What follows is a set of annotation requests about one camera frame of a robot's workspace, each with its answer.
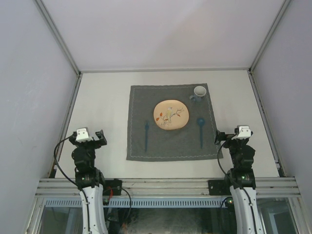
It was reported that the blue slotted cable duct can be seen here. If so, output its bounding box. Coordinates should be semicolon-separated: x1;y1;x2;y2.
44;197;224;208

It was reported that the aluminium front rail frame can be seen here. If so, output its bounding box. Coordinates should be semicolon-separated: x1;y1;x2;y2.
35;177;301;198

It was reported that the blue plastic fork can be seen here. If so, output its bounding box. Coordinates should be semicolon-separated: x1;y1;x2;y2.
144;120;149;152

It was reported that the beige bird pattern plate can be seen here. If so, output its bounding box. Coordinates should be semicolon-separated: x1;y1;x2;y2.
153;99;190;131

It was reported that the white mug blue handle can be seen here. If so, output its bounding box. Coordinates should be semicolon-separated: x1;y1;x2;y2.
189;86;207;102

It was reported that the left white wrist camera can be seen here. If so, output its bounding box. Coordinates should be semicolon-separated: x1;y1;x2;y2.
75;127;94;143

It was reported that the blue plastic spoon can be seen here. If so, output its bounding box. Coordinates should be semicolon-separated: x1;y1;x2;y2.
196;117;205;149

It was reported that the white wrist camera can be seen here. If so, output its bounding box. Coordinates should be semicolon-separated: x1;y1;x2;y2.
75;127;94;143
232;125;253;139

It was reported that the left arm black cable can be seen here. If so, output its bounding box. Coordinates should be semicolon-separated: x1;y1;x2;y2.
53;136;90;220

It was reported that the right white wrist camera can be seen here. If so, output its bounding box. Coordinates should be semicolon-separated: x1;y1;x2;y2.
232;125;253;139

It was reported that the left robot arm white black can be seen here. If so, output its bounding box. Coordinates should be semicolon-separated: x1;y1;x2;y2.
69;127;122;234

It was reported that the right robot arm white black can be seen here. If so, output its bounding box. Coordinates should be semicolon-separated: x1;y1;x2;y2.
208;125;264;234

